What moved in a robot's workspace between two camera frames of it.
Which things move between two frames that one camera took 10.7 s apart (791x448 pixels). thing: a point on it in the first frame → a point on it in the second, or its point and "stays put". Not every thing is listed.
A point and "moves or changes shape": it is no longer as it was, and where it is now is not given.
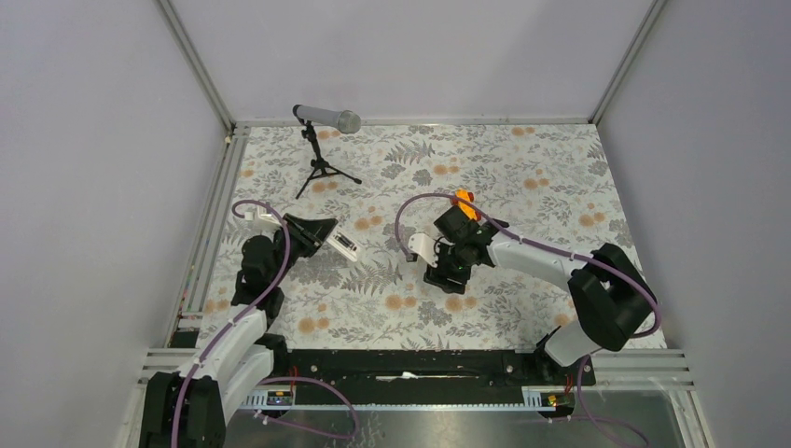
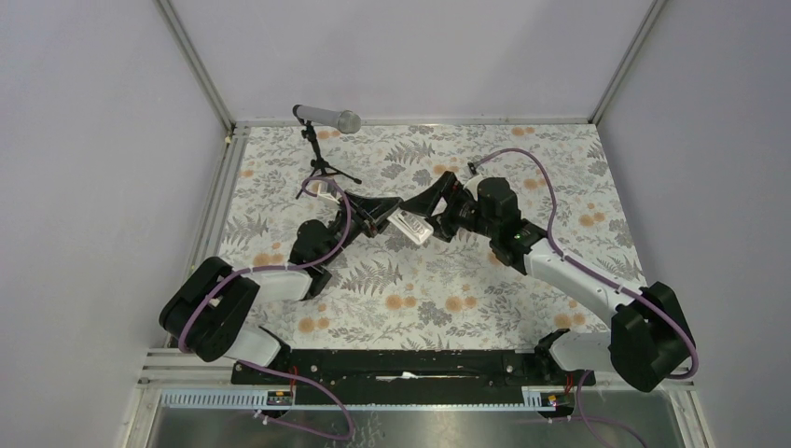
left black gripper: x=310 y=234 → x=367 y=213
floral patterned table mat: x=386 y=228 stays put
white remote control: x=344 y=244 moves or changes shape
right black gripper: x=438 y=277 → x=426 y=203
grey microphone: x=346 y=120 stays put
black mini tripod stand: x=320 y=164 stays put
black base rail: x=425 y=370 stays put
